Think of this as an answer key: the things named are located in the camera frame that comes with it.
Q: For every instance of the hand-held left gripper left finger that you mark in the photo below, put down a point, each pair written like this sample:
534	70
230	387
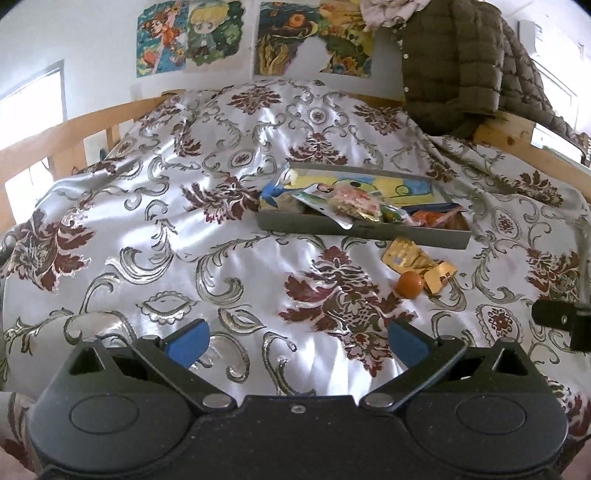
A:
187	345

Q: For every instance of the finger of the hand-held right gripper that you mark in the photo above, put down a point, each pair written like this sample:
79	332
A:
551	316

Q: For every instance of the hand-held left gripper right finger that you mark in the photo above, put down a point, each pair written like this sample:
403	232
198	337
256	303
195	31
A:
407	342

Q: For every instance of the clear pack of orange sausages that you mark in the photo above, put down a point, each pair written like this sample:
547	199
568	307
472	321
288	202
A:
438	221

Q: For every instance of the green stick snack packet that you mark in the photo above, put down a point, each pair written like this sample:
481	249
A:
392	214

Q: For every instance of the dark blue snack packet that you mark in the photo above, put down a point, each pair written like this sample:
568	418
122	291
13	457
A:
434	207

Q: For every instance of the grey tray with painted bottom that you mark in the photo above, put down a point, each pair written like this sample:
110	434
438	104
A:
295	226

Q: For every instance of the white green pink snack packet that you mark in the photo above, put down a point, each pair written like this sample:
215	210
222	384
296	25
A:
323	203

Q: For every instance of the round orange snack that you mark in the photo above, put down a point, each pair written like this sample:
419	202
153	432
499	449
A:
409	284

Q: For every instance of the gold snack packet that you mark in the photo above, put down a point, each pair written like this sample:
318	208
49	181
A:
441	277

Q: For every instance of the yellow snack packet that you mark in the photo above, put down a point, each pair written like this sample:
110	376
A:
408	254

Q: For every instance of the floral satin blanket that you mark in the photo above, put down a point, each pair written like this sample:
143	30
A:
161	207

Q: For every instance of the white air conditioner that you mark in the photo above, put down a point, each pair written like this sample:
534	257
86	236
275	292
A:
549	60

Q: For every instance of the olive puffer jacket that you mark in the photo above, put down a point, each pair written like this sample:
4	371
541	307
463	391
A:
452	64

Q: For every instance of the colourful painting poster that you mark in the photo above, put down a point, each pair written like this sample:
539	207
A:
346	50

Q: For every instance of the orange-haired cartoon poster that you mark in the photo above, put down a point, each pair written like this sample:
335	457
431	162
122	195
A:
159	41

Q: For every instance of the blond cartoon poster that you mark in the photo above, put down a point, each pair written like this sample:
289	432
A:
212	37

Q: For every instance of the beige crumpled cloth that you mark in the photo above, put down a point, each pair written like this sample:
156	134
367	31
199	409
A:
388	14

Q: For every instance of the wooden bed frame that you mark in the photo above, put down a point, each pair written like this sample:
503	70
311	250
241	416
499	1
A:
69	134

